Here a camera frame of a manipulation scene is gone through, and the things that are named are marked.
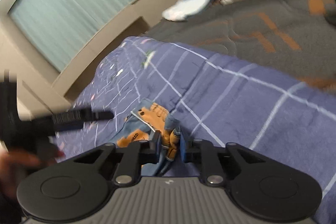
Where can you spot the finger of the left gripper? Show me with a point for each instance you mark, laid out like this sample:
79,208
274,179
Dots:
75,119

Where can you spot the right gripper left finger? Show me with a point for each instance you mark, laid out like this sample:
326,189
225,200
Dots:
134,156

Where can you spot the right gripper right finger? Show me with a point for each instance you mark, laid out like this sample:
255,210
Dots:
205,156

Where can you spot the blue orange patterned pants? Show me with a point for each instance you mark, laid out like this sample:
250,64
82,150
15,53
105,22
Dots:
141,124

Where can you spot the blurred person hand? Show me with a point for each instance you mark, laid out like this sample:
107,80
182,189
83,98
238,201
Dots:
13,161

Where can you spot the beige built-in wardrobe unit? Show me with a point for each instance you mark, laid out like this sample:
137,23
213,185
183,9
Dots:
43,89

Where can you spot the purple checked floral quilt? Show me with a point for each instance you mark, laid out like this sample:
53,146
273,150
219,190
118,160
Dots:
215,97

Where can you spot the dark grey mattress sheet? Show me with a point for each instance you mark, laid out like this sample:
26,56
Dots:
291,36

